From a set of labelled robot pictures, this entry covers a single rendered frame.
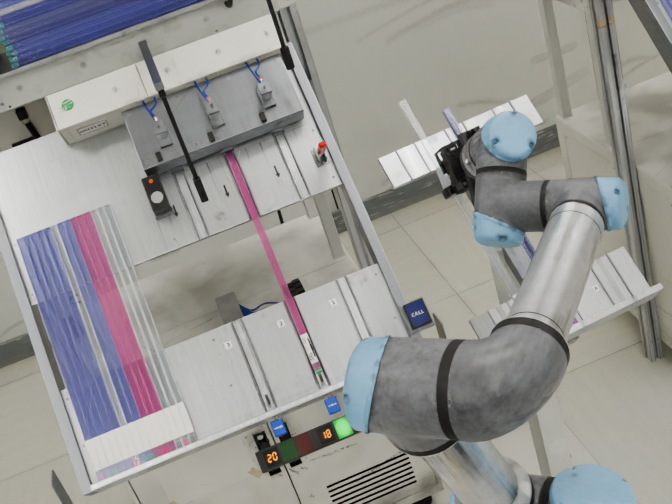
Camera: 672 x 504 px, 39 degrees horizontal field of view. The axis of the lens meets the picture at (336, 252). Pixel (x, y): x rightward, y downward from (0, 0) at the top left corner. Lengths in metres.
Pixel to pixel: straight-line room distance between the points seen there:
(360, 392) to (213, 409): 0.77
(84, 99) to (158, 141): 0.17
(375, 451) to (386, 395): 1.26
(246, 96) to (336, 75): 1.76
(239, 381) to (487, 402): 0.87
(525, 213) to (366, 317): 0.57
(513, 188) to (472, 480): 0.42
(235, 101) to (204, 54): 0.11
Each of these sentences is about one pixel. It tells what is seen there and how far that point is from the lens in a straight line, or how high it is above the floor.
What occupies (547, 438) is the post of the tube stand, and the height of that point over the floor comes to 0.30.
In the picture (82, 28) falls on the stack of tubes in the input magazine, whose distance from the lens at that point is 1.95.
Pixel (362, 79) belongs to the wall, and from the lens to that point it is 3.70.
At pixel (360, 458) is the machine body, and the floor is 0.27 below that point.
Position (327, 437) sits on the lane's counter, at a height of 0.65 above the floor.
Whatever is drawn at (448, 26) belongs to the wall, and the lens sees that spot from 3.76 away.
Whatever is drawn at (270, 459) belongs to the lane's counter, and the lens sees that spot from 1.82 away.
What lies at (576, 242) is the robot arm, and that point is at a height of 1.14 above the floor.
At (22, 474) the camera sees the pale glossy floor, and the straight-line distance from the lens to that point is 3.33.
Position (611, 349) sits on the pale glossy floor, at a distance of 2.90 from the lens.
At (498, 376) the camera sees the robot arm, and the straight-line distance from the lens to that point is 1.04.
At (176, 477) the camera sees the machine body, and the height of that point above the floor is 0.43.
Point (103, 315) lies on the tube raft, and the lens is 1.88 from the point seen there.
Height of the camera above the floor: 1.79
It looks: 29 degrees down
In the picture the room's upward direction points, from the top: 19 degrees counter-clockwise
